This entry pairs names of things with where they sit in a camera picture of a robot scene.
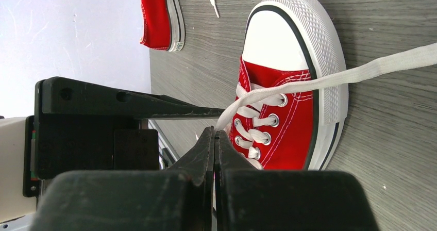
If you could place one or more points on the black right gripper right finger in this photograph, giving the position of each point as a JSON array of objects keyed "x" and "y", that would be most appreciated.
[{"x": 229, "y": 166}]

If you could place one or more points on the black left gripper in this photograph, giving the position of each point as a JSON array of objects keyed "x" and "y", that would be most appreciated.
[{"x": 78, "y": 125}]

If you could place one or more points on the red canvas sneaker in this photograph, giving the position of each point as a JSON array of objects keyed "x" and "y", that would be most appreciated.
[
  {"x": 163, "y": 25},
  {"x": 286, "y": 116}
]

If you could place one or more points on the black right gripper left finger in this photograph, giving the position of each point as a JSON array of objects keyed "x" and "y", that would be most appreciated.
[{"x": 196, "y": 169}]

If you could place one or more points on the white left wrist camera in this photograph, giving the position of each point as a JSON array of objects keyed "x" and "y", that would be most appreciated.
[{"x": 13, "y": 203}]

